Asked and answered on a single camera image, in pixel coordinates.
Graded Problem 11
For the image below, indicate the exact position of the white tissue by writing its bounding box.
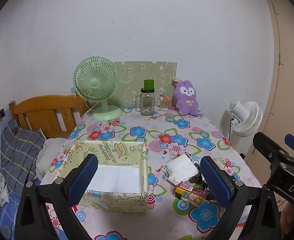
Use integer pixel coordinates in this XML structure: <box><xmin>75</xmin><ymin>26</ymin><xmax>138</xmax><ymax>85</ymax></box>
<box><xmin>166</xmin><ymin>154</ymin><xmax>199</xmax><ymax>185</ymax></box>

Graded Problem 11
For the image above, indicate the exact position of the floral tablecloth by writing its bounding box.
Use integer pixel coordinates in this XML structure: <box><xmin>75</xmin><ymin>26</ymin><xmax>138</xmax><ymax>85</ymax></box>
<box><xmin>42</xmin><ymin>107</ymin><xmax>259</xmax><ymax>239</ymax></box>

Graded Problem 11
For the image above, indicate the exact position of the grey plaid pillow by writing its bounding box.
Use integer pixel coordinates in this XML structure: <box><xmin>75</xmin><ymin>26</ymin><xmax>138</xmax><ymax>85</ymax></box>
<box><xmin>0</xmin><ymin>119</ymin><xmax>45</xmax><ymax>196</ymax></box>

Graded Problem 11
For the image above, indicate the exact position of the green patterned board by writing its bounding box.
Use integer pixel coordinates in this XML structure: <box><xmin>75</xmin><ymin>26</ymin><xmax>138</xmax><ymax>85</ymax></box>
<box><xmin>108</xmin><ymin>61</ymin><xmax>177</xmax><ymax>107</ymax></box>

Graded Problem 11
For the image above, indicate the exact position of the beige door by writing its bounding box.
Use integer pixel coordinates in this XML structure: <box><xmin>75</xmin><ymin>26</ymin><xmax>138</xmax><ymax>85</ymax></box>
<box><xmin>259</xmin><ymin>0</ymin><xmax>294</xmax><ymax>157</ymax></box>

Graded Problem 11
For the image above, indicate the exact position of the green cup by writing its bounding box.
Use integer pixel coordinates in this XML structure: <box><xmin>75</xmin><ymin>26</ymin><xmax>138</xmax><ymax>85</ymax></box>
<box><xmin>144</xmin><ymin>79</ymin><xmax>155</xmax><ymax>90</ymax></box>

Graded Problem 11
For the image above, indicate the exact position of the wall power outlet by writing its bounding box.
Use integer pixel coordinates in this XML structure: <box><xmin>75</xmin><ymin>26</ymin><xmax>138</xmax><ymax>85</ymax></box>
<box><xmin>0</xmin><ymin>108</ymin><xmax>6</xmax><ymax>120</ymax></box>

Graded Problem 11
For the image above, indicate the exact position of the yellow cartoon storage box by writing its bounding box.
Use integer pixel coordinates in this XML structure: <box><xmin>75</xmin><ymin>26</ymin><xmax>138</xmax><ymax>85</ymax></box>
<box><xmin>57</xmin><ymin>140</ymin><xmax>149</xmax><ymax>213</ymax></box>

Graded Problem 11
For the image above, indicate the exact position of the glass mason jar mug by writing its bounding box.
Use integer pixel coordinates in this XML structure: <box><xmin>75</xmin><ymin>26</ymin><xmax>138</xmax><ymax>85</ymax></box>
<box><xmin>135</xmin><ymin>88</ymin><xmax>155</xmax><ymax>116</ymax></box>

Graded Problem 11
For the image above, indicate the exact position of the green desk fan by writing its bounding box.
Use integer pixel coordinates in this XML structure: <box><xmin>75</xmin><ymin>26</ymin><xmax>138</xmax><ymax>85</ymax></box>
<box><xmin>73</xmin><ymin>56</ymin><xmax>122</xmax><ymax>121</ymax></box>

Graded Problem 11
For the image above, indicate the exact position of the purple plush bunny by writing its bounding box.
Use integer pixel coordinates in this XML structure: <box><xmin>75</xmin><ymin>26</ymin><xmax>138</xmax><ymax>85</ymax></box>
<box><xmin>173</xmin><ymin>77</ymin><xmax>199</xmax><ymax>116</ymax></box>

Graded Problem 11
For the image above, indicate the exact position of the wooden bed headboard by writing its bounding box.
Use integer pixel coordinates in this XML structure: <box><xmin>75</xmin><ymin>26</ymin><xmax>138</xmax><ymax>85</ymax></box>
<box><xmin>9</xmin><ymin>95</ymin><xmax>88</xmax><ymax>139</ymax></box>

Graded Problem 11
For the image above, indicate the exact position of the white standing fan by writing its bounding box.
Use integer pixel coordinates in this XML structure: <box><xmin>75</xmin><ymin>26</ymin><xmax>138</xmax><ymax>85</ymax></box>
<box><xmin>227</xmin><ymin>100</ymin><xmax>263</xmax><ymax>143</ymax></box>

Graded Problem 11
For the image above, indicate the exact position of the cotton swab container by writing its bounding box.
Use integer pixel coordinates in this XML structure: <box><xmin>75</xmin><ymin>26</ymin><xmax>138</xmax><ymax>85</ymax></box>
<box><xmin>159</xmin><ymin>95</ymin><xmax>172</xmax><ymax>111</ymax></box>

